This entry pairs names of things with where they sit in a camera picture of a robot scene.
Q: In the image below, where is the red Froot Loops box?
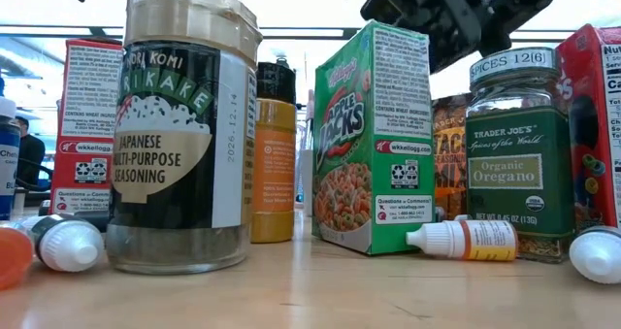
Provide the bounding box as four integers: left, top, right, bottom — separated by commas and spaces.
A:
49, 37, 125, 218
555, 23, 621, 233

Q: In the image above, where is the pink steel box grater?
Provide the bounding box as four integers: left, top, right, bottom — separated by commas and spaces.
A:
296, 88, 316, 150

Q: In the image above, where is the person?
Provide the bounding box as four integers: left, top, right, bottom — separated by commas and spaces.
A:
13, 115, 48, 187

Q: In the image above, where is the orange spice bottle black lid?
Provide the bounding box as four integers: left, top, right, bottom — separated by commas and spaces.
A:
249, 60, 298, 245

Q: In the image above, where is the oregano glass spice jar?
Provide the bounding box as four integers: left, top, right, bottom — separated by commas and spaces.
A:
464, 46, 577, 264

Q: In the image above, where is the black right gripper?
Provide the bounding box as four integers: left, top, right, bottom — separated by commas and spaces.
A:
360, 0, 489, 74

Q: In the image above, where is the white round lid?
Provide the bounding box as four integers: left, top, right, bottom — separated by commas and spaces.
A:
0, 95, 23, 222

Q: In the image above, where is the green Apple Jacks box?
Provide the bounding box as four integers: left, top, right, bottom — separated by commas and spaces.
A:
311, 20, 435, 256

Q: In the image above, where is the grey small dropper bottle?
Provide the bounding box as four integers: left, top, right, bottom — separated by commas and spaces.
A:
568, 225, 621, 285

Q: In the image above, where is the taco seasoning packet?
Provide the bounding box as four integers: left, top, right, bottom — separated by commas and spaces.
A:
431, 93, 474, 221

